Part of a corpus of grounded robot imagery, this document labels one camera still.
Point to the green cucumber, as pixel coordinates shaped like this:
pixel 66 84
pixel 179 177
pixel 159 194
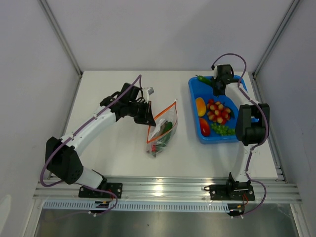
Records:
pixel 166 132

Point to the grey toy fish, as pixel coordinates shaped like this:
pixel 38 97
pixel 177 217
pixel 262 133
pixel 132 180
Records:
pixel 155 137

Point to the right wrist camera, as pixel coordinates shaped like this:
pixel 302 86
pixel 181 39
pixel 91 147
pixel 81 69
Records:
pixel 215 69

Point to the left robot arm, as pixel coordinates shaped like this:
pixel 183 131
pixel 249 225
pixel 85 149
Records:
pixel 62 155

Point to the left aluminium frame post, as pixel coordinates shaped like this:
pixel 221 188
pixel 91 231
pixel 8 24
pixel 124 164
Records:
pixel 60 35

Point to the aluminium frame post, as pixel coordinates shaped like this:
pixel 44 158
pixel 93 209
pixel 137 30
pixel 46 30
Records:
pixel 294 5
pixel 60 35

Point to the blue plastic bin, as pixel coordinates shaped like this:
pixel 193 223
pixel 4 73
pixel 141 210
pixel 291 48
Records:
pixel 199 89

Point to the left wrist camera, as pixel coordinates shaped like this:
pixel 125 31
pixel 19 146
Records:
pixel 146 92

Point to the yellow orange mango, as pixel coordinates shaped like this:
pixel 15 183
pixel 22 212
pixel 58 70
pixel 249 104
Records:
pixel 201 106

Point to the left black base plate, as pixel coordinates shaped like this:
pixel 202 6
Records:
pixel 115 188

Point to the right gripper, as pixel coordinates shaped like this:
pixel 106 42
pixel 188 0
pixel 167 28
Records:
pixel 215 92

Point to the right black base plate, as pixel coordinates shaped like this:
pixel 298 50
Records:
pixel 226 193

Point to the right aluminium frame post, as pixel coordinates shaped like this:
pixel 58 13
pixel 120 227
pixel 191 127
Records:
pixel 294 5

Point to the red cherry bunch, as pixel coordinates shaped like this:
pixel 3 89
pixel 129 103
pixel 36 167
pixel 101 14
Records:
pixel 218 113

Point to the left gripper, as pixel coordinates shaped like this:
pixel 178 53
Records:
pixel 147 118

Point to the clear zip bag orange zipper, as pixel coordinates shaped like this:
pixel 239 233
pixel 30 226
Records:
pixel 168 114

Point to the aluminium mounting rail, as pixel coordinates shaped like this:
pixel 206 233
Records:
pixel 167 189

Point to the red orange mango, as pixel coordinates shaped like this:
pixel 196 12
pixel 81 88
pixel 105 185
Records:
pixel 204 127

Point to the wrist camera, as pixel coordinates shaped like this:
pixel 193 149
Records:
pixel 215 69
pixel 146 92

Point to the green chili pepper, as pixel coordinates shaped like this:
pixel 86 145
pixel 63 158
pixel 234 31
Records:
pixel 204 80

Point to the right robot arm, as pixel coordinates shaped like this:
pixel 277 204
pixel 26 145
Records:
pixel 252 130

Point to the green grape bunch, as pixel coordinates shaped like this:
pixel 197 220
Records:
pixel 223 130

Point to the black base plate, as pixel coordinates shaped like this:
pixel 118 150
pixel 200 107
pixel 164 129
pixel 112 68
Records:
pixel 226 193
pixel 115 188

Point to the white slotted cable duct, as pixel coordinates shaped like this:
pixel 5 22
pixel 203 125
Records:
pixel 137 206

